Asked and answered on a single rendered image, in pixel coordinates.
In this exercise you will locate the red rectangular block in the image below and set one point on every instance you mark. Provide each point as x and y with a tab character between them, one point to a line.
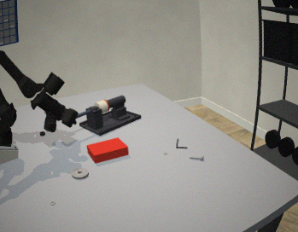
107	150

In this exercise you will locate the grey flat washer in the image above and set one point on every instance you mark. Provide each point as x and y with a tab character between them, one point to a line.
83	171

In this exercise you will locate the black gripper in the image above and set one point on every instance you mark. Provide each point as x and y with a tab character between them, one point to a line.
68	118

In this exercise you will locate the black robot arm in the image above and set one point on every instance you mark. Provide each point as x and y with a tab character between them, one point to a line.
28	88

